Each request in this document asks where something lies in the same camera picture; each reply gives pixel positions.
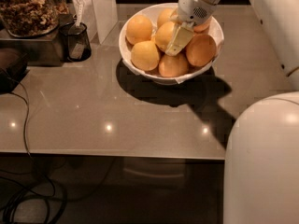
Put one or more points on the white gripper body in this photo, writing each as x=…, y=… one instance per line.
x=192, y=8

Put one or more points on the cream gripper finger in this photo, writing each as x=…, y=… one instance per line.
x=177, y=35
x=174, y=17

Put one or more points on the orange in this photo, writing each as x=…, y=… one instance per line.
x=202, y=27
x=163, y=35
x=165, y=16
x=145, y=55
x=173, y=66
x=138, y=29
x=201, y=50

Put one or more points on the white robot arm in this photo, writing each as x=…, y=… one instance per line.
x=261, y=169

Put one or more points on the white ceramic bowl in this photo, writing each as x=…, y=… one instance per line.
x=152, y=13

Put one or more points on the white paper bag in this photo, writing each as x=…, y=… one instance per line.
x=100, y=16

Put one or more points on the white utensil in cup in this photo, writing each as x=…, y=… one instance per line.
x=79, y=13

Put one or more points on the black mesh cup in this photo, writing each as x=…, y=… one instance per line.
x=76, y=44

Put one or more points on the grey metal box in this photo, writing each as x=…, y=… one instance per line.
x=45, y=50

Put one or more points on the glass jar of nuts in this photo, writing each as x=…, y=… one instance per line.
x=28, y=18

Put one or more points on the dark brown box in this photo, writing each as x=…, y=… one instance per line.
x=13, y=66

